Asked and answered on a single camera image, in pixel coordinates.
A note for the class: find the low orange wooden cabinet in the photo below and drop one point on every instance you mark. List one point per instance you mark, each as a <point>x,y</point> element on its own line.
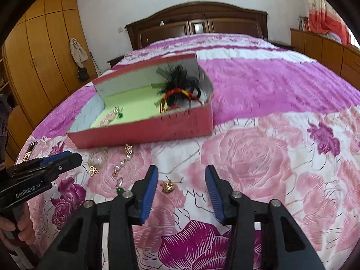
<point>323,47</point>

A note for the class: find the black feathered hair claw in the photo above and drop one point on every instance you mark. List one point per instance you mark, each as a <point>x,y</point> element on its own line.
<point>180,81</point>

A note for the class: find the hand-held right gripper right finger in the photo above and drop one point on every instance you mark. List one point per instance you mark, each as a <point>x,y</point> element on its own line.
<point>215,195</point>

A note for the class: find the dark wooden headboard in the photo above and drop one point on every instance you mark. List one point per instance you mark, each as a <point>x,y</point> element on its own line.
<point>174,25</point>

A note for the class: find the small gold ornament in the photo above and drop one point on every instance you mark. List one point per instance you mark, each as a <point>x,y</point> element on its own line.
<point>167,187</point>

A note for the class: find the person's left hand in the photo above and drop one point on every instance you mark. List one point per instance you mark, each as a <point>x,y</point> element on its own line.
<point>19,227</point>

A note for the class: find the pink cardboard box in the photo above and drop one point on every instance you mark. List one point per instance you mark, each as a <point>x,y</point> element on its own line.
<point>146,129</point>

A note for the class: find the green bead earring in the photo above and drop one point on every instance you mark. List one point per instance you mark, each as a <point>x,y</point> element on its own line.
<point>120,115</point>

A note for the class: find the row of books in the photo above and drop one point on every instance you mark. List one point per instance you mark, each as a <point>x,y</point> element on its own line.
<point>303,24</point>

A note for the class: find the beige hanging cloth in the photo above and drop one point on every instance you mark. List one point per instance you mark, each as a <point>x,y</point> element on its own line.
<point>78,52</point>

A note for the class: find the black smartphone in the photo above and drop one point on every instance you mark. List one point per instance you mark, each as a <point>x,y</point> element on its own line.
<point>29,152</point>

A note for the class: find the pink and white curtain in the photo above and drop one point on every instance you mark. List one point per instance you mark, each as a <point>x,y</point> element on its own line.
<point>326,19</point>

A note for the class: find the pink floral bedspread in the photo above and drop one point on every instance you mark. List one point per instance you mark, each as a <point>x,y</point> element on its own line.
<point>267,118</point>

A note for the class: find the thin leaning pole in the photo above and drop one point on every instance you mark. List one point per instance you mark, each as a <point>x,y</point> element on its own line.
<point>95,62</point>

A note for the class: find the dark wooden nightstand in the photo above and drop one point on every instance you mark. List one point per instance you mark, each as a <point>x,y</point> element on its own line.
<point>114,62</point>
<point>282,45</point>

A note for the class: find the light green paper liner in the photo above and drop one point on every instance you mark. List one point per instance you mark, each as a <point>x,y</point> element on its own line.
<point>132,107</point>

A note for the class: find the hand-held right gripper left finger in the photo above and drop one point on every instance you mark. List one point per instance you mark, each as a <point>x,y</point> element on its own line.
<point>147,195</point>

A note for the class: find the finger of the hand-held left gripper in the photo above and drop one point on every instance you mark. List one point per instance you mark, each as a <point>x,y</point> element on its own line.
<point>67,163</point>
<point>57,156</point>

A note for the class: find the orange wooden wardrobe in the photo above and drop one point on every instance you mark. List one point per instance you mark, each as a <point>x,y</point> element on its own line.
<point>42,47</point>

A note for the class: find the black hanging bag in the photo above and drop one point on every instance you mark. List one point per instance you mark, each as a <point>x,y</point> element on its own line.
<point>83,74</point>

